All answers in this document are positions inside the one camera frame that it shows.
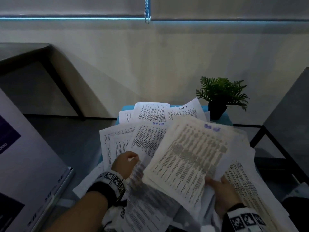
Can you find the person's left hand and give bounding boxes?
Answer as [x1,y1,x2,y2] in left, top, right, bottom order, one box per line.
[111,151,140,179]

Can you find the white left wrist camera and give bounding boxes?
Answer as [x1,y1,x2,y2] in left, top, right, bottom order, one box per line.
[101,201,128,232]

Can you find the person's left forearm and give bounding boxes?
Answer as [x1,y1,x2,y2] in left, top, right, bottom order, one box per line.
[46,190,108,232]

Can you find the printed papers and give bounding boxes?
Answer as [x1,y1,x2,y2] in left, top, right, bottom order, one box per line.
[72,98,300,232]

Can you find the person's black trouser leg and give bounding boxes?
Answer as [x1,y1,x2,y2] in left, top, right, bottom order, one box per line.
[281,190,309,232]

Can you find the white bead blind chain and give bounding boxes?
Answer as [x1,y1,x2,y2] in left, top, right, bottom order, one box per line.
[144,0,151,24]

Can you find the green potted fern plant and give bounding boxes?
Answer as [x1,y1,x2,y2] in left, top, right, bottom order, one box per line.
[195,76,250,121]

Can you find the paper sheet with blue handwriting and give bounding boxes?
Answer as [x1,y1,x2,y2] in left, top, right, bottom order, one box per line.
[125,121,169,165]

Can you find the person's right hand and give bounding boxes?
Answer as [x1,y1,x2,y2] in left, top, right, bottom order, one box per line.
[205,176,242,218]

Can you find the stack of collected papers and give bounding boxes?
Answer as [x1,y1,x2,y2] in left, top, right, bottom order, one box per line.
[142,115,242,208]

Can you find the dark grey black-framed desk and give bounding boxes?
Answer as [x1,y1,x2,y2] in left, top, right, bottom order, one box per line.
[0,43,86,121]

